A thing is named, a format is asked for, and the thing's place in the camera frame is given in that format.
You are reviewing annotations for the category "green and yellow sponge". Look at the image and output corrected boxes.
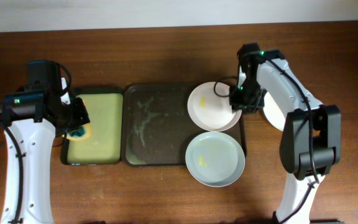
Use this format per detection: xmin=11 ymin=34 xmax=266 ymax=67
xmin=67 ymin=124 xmax=91 ymax=141

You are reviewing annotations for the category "white plate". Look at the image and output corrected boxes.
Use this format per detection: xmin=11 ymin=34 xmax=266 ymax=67
xmin=263 ymin=92 xmax=285 ymax=131
xmin=187 ymin=82 xmax=242 ymax=131

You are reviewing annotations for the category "light grey plate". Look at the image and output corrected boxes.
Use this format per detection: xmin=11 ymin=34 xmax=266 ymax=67
xmin=185 ymin=132 xmax=246 ymax=187

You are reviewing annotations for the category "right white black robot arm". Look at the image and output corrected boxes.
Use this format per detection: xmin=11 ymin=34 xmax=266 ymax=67
xmin=229 ymin=43 xmax=341 ymax=223

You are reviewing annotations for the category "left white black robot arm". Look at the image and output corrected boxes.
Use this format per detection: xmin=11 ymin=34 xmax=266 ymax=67
xmin=0 ymin=60 xmax=90 ymax=223

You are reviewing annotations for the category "small black soapy water tray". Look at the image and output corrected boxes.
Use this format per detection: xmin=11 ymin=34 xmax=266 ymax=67
xmin=60 ymin=86 xmax=124 ymax=166

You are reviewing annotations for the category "large dark brown tray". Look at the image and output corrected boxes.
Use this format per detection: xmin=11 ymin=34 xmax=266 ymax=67
xmin=121 ymin=83 xmax=246 ymax=166

